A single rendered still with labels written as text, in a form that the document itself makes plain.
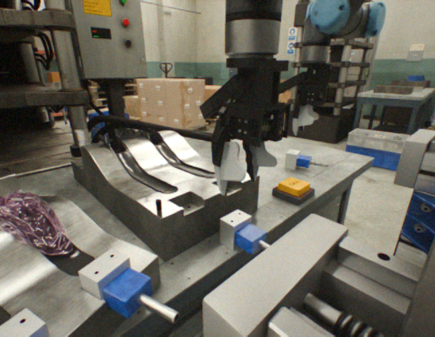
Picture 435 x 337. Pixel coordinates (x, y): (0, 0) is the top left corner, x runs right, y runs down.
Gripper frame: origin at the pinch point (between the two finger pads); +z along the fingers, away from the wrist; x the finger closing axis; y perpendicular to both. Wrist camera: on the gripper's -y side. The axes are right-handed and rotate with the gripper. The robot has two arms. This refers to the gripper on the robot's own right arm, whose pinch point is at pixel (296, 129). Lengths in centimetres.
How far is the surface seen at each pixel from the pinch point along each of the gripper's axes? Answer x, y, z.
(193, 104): 281, -246, 46
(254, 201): -34.4, 0.6, 10.2
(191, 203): -47.9, -7.7, 6.7
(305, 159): -2.3, 4.5, 8.9
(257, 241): -49, 7, 9
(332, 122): 345, -29, 61
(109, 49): -4, -82, -25
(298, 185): -22.6, 7.4, 9.1
